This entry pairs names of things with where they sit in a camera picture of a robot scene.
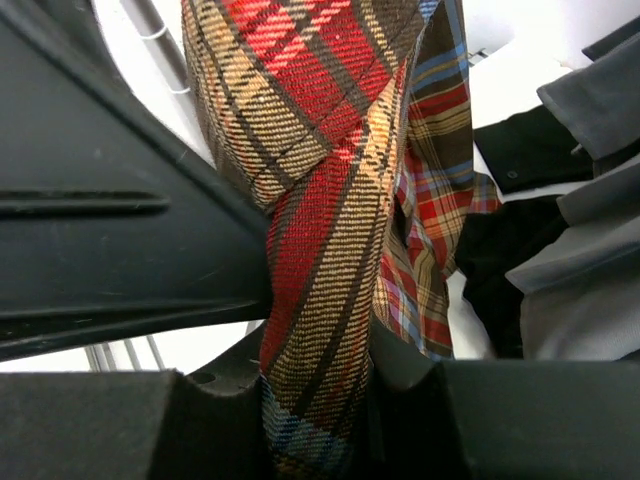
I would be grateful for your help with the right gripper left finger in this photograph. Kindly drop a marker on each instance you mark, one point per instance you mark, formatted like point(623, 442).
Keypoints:
point(137, 425)

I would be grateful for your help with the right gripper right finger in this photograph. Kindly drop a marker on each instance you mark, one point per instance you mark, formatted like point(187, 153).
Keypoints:
point(497, 419)

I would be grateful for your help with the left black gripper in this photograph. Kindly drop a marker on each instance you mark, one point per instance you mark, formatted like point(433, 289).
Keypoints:
point(111, 226)

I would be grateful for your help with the plaid flannel shirt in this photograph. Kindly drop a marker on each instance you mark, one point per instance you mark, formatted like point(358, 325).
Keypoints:
point(349, 124)

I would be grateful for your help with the grey pleated skirt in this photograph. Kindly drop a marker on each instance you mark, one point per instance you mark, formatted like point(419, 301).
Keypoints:
point(581, 293)

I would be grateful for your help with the metal rack upright pole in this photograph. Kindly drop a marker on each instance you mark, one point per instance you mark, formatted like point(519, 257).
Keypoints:
point(160, 43)

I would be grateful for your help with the black hanging garment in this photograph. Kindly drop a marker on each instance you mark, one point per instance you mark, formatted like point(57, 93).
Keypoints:
point(528, 150)

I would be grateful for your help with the aluminium mounting rail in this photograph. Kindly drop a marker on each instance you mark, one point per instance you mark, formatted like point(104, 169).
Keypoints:
point(131, 354)

